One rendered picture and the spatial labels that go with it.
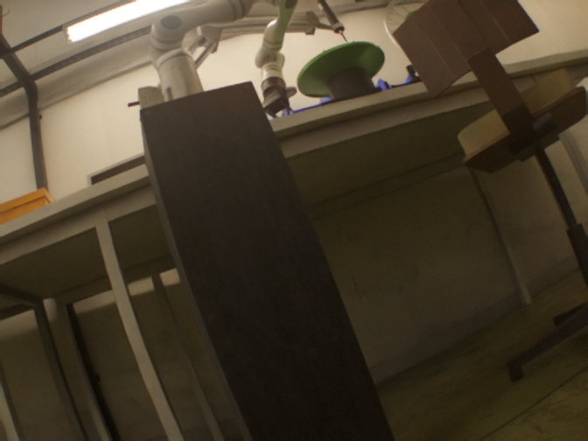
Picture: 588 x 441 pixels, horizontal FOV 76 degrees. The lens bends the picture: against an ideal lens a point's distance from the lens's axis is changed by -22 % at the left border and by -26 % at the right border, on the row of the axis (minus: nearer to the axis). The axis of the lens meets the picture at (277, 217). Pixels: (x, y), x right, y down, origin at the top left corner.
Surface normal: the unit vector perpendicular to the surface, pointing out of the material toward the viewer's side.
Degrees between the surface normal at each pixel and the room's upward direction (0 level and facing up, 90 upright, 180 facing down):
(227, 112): 90
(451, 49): 90
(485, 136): 90
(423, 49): 90
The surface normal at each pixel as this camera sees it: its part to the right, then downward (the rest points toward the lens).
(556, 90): -0.64, 0.04
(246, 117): 0.18, -0.33
